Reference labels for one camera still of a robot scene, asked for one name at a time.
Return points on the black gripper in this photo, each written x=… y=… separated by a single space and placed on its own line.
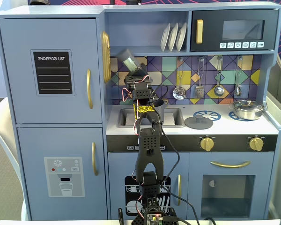
x=134 y=77

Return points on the gray salt shaker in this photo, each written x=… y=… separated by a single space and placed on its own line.
x=127 y=58

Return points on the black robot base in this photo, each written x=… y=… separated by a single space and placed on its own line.
x=171 y=216

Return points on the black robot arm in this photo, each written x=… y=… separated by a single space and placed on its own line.
x=150 y=140

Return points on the gold toy phone handset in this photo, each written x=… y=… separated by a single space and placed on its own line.
x=105 y=58

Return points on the gold toy faucet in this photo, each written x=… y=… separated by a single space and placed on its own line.
x=165 y=101

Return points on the white toy plate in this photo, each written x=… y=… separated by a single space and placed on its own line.
x=172 y=38
x=164 y=38
x=181 y=36

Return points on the gray plastic pot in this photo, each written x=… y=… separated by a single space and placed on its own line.
x=161 y=111

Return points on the steel skimmer spoon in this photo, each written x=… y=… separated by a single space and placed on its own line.
x=179 y=93

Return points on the gray toy sink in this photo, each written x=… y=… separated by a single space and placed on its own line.
x=179 y=117

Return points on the steel slotted spatula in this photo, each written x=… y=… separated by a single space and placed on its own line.
x=199 y=92

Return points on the black object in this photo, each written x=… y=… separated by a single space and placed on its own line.
x=133 y=2

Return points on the gray pot lid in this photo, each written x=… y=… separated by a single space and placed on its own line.
x=198 y=123

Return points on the steel ladle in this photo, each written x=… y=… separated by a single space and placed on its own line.
x=218 y=90

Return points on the black shopping list chalkboard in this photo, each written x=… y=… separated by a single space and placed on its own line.
x=52 y=79

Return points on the black toy microwave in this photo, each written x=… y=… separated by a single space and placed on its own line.
x=213 y=30

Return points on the gold stove knob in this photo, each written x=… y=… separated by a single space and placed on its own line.
x=206 y=143
x=256 y=143

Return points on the steel serving spoon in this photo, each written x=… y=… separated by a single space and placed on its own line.
x=237 y=90

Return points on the blue toy kitchen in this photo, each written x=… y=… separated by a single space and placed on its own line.
x=49 y=11

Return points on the steel pot with lid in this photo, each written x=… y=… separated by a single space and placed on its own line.
x=248 y=109

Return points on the blue large fridge door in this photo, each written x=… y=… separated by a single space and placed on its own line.
x=18 y=70

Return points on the dark round object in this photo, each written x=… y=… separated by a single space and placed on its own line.
x=38 y=2

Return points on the blue fridge door with dispenser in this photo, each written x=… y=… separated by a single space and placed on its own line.
x=37 y=145

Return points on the blue oven door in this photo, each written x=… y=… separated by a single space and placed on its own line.
x=196 y=187

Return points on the black table clamp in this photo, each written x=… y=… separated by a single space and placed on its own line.
x=120 y=216

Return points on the robot controller board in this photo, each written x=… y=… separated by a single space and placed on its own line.
x=154 y=218

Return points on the white chair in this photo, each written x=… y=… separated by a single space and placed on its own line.
x=2 y=131

